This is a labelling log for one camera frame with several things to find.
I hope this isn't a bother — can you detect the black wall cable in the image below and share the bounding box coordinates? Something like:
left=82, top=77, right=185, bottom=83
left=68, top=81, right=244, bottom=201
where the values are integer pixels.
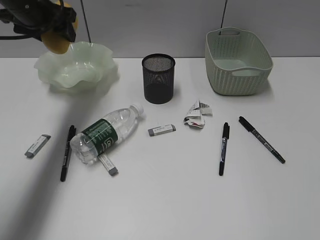
left=80, top=0, right=93, bottom=43
left=219, top=0, right=229, bottom=30

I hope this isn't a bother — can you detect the right black wall cable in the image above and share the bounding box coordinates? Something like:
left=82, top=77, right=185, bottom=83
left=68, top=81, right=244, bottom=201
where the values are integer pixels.
left=219, top=0, right=229, bottom=30

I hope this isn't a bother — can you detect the green wavy glass plate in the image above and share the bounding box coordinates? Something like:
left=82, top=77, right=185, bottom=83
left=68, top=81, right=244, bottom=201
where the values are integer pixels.
left=34, top=41, right=120, bottom=95

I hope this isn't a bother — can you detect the clear plastic water bottle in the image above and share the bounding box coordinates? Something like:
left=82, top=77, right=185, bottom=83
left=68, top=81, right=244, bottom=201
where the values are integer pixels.
left=70, top=103, right=144, bottom=164

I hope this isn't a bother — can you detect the left black wall cable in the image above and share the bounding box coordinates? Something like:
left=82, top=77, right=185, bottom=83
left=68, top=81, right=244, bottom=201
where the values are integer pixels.
left=80, top=0, right=93, bottom=43

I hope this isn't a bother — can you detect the lower grey white eraser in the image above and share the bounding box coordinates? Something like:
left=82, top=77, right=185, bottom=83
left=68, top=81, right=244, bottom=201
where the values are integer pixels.
left=98, top=153, right=119, bottom=177

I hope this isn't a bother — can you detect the black mesh pen holder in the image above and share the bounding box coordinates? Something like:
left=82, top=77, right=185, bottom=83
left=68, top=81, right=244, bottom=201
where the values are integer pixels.
left=141, top=53, right=176, bottom=105

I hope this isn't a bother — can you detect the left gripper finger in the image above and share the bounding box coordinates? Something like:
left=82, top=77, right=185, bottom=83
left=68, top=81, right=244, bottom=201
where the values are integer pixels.
left=53, top=23, right=76, bottom=43

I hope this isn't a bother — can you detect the black marker pen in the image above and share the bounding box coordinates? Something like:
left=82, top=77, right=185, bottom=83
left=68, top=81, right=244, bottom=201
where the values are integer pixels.
left=238, top=116, right=286, bottom=164
left=60, top=125, right=76, bottom=182
left=218, top=122, right=230, bottom=176

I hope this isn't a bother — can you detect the green plastic basket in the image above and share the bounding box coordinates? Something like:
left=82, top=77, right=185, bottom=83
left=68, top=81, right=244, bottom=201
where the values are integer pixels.
left=205, top=27, right=273, bottom=96

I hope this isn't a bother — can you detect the yellow mango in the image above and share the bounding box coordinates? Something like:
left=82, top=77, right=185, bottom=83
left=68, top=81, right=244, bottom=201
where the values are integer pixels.
left=40, top=0, right=78, bottom=54

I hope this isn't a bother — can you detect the centre grey white eraser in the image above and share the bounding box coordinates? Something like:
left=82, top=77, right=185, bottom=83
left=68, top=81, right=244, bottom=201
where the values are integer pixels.
left=147, top=124, right=177, bottom=137

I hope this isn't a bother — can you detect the grey white eraser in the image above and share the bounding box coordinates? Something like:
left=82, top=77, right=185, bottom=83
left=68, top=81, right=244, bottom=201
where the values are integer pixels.
left=147, top=124, right=177, bottom=137
left=24, top=134, right=51, bottom=159
left=98, top=153, right=119, bottom=177

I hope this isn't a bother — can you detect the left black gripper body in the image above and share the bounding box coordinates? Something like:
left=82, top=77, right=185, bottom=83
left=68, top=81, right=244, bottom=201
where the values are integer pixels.
left=0, top=0, right=77, bottom=40

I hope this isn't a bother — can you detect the left grey white eraser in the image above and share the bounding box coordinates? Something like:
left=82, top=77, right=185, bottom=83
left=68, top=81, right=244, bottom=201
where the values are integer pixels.
left=24, top=134, right=51, bottom=159

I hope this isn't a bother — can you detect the waste paper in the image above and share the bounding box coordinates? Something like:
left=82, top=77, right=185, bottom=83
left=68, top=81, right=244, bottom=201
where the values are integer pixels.
left=183, top=99, right=213, bottom=129

